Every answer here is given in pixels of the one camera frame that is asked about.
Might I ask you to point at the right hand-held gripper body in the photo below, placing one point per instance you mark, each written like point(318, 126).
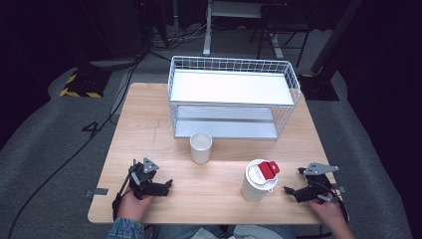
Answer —
point(320, 184)

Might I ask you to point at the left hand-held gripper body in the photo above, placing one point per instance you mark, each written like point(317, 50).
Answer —
point(142, 176)

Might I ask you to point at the white jug with red lid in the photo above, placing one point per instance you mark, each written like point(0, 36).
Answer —
point(257, 186)

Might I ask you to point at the white cup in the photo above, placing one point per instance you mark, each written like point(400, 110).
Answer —
point(201, 149)

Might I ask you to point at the person's left hand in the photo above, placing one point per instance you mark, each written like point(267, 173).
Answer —
point(134, 207)

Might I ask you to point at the person's right hand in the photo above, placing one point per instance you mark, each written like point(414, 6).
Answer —
point(330, 214)

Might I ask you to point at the grey tape piece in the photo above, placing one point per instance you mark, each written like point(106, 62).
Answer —
point(340, 188)
point(98, 191)

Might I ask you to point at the person's legs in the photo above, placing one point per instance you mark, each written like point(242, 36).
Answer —
point(219, 232)

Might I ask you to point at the black slanted stand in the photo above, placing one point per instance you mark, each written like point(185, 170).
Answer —
point(326, 59)

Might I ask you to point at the black yellow striped base plate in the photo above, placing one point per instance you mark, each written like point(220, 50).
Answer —
point(84, 84)

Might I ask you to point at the black metal chair frame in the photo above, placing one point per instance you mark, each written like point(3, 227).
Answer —
point(282, 23)

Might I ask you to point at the white desk frame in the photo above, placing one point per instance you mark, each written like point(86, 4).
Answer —
point(229, 10)

